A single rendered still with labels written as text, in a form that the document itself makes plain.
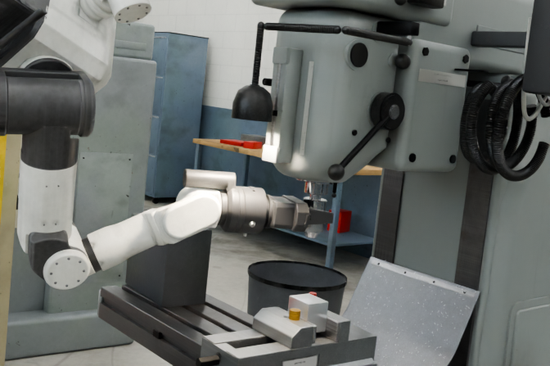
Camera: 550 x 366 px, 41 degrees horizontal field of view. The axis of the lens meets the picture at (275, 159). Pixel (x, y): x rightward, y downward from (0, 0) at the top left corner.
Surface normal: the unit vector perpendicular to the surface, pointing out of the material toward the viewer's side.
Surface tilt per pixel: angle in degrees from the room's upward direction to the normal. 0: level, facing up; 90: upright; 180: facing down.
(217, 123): 90
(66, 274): 108
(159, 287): 90
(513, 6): 90
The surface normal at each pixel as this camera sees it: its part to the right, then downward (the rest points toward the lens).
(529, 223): 0.65, 0.11
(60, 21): 0.78, -0.41
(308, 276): -0.29, 0.00
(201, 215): 0.29, 0.09
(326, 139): 0.01, 0.10
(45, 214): 0.41, 0.43
